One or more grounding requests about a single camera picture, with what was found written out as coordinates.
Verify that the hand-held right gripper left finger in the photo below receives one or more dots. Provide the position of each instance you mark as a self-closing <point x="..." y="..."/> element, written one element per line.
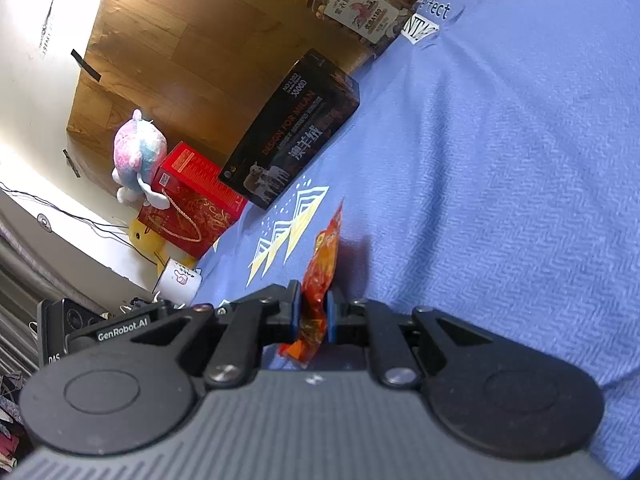
<point x="296" y="312"/>

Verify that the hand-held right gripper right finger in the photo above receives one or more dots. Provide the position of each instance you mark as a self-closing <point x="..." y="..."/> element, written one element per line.
<point x="331" y="317"/>

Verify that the blue printed blanket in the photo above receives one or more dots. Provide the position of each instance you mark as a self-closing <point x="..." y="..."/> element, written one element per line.
<point x="500" y="185"/>

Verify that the pink blue plush toy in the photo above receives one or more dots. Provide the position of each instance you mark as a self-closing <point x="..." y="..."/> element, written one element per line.
<point x="137" y="152"/>

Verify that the orange red snack packet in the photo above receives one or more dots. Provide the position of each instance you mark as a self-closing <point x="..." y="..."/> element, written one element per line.
<point x="320" y="270"/>

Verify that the white mug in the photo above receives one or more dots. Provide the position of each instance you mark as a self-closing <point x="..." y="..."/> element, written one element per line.
<point x="179" y="280"/>

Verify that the small black tape strip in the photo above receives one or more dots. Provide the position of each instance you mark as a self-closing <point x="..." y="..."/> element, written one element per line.
<point x="71" y="162"/>

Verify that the red gift box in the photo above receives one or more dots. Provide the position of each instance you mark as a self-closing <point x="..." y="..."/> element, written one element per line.
<point x="195" y="200"/>

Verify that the clear nut jar wooden lid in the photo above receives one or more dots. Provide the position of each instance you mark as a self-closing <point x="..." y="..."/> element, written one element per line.
<point x="357" y="5"/>

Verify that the yellow plush toy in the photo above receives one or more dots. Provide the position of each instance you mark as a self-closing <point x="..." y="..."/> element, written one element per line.
<point x="150" y="242"/>

